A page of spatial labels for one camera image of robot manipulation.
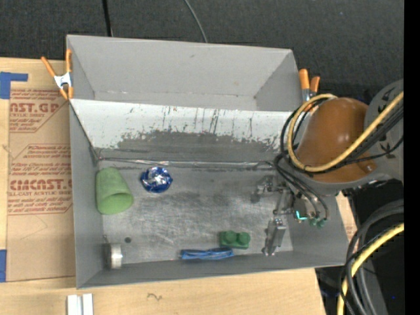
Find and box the silver short cylinder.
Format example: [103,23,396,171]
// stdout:
[102,242,124,270]

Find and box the light green cup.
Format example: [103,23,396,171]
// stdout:
[94,166,135,216]

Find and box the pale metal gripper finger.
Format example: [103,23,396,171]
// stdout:
[250,175,278,204]
[261,217,287,257]

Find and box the grey metal bin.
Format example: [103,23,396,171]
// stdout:
[65,33,350,290]

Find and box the brown cardboard board red print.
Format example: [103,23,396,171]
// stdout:
[0,56,77,284]

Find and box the shiny blue crumpled ball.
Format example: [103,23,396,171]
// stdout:
[140,166,174,194]

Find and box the dark green toy block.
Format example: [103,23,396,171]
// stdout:
[218,230,251,250]

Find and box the blue flat narrow thing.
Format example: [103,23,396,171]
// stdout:
[179,247,236,261]

